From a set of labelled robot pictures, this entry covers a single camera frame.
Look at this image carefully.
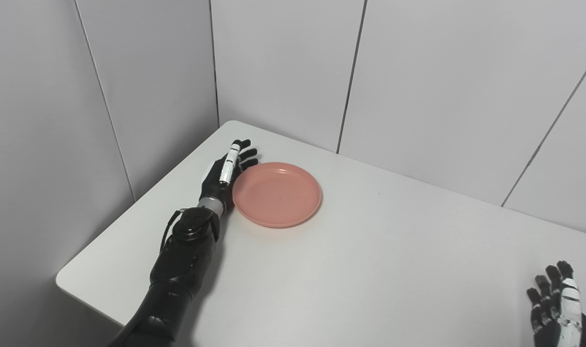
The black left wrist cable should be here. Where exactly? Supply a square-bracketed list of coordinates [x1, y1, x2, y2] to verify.
[160, 208, 188, 252]

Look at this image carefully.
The pink round plate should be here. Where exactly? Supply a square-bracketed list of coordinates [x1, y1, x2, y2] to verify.
[232, 162, 323, 229]

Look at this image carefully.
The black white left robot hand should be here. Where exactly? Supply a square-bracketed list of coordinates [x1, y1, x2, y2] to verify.
[198, 139, 259, 211]

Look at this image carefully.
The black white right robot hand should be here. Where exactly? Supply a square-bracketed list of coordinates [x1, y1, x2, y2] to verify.
[527, 261, 586, 347]

